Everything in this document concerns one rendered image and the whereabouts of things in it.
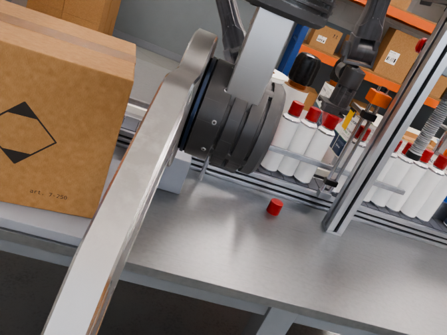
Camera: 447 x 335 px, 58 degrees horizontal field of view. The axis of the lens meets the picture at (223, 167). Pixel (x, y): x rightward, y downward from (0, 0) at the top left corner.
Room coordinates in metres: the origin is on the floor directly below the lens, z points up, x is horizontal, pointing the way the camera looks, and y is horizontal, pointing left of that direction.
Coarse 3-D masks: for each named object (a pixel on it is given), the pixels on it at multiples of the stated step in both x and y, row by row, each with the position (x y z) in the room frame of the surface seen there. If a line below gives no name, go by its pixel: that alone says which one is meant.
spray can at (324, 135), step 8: (328, 120) 1.08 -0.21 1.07; (336, 120) 1.07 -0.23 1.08; (320, 128) 1.08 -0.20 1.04; (328, 128) 1.07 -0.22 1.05; (320, 136) 1.07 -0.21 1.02; (328, 136) 1.06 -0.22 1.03; (312, 144) 1.07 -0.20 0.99; (320, 144) 1.06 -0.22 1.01; (328, 144) 1.07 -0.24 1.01; (312, 152) 1.07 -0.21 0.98; (320, 152) 1.06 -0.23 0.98; (320, 160) 1.07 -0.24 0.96; (304, 168) 1.06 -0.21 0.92; (312, 168) 1.06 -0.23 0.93; (296, 176) 1.07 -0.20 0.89; (304, 176) 1.06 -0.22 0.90; (312, 176) 1.08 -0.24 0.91
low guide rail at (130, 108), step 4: (128, 104) 1.01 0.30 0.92; (128, 108) 1.01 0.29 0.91; (132, 108) 1.01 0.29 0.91; (136, 108) 1.01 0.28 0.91; (140, 108) 1.02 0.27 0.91; (132, 112) 1.01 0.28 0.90; (136, 112) 1.01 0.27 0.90; (140, 112) 1.02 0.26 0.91; (144, 112) 1.02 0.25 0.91; (320, 168) 1.14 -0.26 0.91; (316, 172) 1.13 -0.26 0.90; (320, 172) 1.14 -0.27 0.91; (324, 172) 1.14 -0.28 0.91; (328, 172) 1.14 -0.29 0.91; (324, 176) 1.14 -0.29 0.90
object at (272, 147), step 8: (136, 104) 0.94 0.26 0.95; (144, 104) 0.95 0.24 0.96; (280, 152) 1.03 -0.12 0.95; (288, 152) 1.03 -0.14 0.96; (304, 160) 1.04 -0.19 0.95; (312, 160) 1.05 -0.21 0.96; (328, 168) 1.06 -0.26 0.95; (376, 184) 1.09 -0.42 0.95; (384, 184) 1.10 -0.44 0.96; (400, 192) 1.11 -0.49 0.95
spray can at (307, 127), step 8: (312, 112) 1.07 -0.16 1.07; (320, 112) 1.08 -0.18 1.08; (304, 120) 1.07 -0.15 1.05; (312, 120) 1.07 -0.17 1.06; (304, 128) 1.06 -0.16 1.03; (312, 128) 1.06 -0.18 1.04; (296, 136) 1.07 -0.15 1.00; (304, 136) 1.06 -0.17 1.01; (312, 136) 1.07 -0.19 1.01; (296, 144) 1.06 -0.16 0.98; (304, 144) 1.06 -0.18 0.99; (296, 152) 1.06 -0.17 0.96; (304, 152) 1.08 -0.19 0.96; (288, 160) 1.06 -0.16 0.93; (296, 160) 1.06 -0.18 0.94; (280, 168) 1.07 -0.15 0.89; (288, 168) 1.06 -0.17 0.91; (296, 168) 1.08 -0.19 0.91; (288, 176) 1.06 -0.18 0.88
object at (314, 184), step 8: (128, 120) 0.99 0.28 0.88; (136, 120) 1.02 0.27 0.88; (128, 128) 0.95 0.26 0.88; (136, 128) 0.97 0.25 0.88; (272, 176) 1.03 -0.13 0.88; (280, 176) 1.05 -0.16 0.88; (296, 184) 1.05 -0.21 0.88; (304, 184) 1.06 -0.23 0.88; (312, 184) 1.09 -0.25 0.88; (320, 184) 1.11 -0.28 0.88; (376, 208) 1.11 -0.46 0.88; (384, 208) 1.14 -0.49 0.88; (400, 216) 1.13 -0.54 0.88; (424, 224) 1.15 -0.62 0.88; (432, 224) 1.17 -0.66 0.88; (440, 224) 1.20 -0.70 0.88
